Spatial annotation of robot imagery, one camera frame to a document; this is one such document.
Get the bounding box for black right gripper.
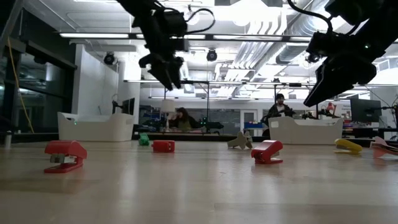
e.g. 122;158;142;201
303;54;378;108

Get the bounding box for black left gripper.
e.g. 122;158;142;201
138;18;190;91

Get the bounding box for white plastic bin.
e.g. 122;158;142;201
57;111;135;143
268;116;344;146

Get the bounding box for yellow mini stapler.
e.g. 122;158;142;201
334;138;363;156

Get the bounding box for red mini stapler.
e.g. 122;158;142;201
151;139;175;154
44;139;88;174
251;139;284;165

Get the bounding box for pink staple remover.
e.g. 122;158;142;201
369;136;398;159

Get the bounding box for grey staple remover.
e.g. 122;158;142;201
226;131;254;151

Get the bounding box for white shade table lamp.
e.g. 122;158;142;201
160;98;177;131

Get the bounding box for large black monitor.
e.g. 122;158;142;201
349;98;382;123

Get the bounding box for person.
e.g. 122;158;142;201
169;107;203;133
261;93;296;127

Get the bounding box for small black monitor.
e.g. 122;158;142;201
112;97;136;116

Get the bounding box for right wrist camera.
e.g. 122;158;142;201
307;30;346;58

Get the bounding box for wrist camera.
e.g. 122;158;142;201
160;10;188;37
307;30;346;58

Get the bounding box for black background rig frame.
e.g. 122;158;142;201
161;79;211;133
273;82;320;119

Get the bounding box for silver ventilation duct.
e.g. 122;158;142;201
275;0;330;65

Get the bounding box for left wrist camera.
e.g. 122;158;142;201
160;10;188;37

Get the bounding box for black ceiling light rail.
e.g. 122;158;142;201
58;30;315;42

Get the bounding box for black right camera cable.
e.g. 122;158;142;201
286;0;333;34

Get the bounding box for black camera cable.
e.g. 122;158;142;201
286;0;333;34
185;7;216;35

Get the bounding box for black left camera cable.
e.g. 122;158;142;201
185;7;216;35

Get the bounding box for black aluminium table frame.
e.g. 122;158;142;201
0;131;398;147

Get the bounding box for thin yellow cord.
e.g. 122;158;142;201
6;39;35;134

